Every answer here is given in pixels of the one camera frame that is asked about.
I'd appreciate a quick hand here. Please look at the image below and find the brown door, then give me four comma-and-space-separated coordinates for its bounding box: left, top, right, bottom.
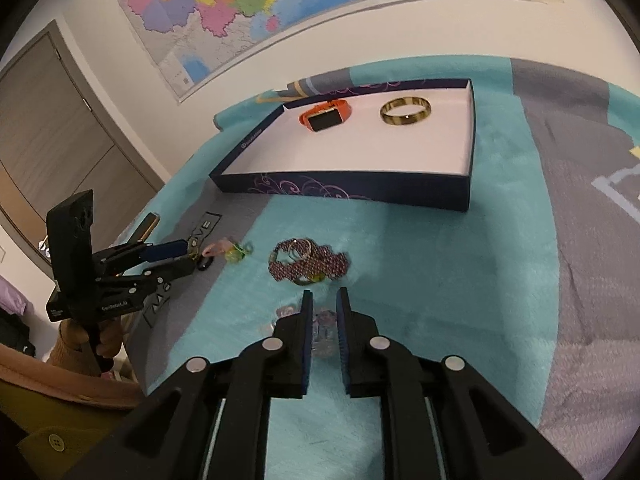
0, 19, 167, 273

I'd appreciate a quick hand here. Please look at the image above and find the orange smartwatch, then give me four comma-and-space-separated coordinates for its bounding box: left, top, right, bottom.
299, 100, 353, 133

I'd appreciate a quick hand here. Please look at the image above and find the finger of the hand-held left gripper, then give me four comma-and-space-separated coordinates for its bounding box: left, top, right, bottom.
97, 259, 196, 296
92, 240, 190, 267

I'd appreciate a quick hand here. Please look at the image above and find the person's left forearm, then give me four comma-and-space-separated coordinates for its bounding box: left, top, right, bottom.
46, 337, 103, 378

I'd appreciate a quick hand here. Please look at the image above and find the black bag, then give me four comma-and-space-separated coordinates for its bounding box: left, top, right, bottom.
0, 310, 37, 358

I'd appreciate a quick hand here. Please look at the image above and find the person's left hand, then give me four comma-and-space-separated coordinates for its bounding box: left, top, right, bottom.
59, 317, 125, 373

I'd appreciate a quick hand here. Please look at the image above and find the dark blue box tray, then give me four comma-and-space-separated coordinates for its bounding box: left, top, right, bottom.
209, 78, 477, 212

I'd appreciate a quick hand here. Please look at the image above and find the yellow green bangle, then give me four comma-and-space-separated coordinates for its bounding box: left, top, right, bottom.
380, 98, 432, 127

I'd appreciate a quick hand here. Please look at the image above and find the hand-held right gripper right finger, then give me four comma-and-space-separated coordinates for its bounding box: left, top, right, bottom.
336, 287, 586, 480

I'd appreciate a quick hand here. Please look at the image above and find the dark smartphone gold edge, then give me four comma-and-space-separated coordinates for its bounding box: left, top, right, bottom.
126, 212, 162, 247

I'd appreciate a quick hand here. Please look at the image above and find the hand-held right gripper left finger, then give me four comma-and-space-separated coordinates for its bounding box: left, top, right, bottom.
82, 290, 316, 480

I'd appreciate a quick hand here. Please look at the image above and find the clear crystal bead bracelet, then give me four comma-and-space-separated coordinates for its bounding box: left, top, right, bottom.
257, 305, 341, 358

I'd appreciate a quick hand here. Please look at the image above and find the yellow buttoned garment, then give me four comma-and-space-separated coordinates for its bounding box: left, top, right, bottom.
0, 377, 146, 480

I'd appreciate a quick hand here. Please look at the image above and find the purple cloth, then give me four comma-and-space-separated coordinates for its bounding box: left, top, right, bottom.
0, 280, 28, 316

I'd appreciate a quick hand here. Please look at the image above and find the teal grey printed blanket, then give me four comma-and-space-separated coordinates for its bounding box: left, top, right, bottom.
120, 55, 640, 480

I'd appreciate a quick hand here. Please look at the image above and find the colourful wall map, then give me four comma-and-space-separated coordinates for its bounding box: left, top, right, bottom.
111, 0, 421, 103

